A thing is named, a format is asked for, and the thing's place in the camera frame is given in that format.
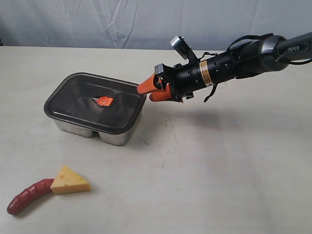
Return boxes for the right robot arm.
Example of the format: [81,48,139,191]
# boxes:
[137,33,312,102]

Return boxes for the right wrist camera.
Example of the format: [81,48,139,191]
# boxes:
[170,36,198,62]

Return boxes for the white fabric backdrop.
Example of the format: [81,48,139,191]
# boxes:
[0,0,312,50]

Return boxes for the yellow cheese wedge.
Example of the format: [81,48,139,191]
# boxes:
[50,166,92,195]

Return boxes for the dark transparent lid orange seal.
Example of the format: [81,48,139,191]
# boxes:
[43,72,147,135]

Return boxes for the steel two-compartment lunch box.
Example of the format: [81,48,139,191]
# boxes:
[43,72,147,146]

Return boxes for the red sausage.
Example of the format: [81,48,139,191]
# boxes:
[7,178,54,215]

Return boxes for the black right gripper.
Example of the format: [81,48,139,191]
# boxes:
[137,60,213,102]

